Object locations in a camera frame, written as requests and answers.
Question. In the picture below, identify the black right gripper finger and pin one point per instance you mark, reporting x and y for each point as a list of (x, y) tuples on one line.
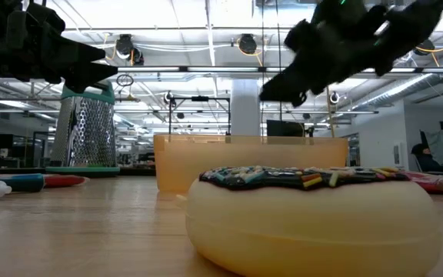
[(287, 86), (301, 100)]

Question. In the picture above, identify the silver ventilation duct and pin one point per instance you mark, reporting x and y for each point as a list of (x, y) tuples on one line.
[(398, 90)]

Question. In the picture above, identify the long ceiling light strip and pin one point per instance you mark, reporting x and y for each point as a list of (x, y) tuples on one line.
[(206, 69)]

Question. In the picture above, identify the person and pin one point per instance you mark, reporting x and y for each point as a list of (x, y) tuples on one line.
[(423, 157)]

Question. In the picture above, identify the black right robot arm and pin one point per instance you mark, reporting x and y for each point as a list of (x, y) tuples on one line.
[(410, 31)]

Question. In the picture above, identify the red marker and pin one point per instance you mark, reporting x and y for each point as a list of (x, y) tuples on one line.
[(64, 181)]

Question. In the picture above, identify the chocolate sprinkled toy donut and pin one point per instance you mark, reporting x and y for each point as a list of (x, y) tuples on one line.
[(310, 227)]

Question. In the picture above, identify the black camera stand frame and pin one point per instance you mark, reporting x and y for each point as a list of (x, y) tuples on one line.
[(200, 98)]

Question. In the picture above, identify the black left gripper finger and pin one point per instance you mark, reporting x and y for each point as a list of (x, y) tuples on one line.
[(79, 53), (87, 75)]

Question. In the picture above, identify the orange translucent plastic bin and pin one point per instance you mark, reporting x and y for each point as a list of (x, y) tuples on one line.
[(175, 161)]

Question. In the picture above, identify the blue marker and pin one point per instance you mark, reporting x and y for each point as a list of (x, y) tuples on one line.
[(25, 182)]

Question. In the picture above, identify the red popcorn bag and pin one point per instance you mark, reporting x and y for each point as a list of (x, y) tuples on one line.
[(437, 184)]

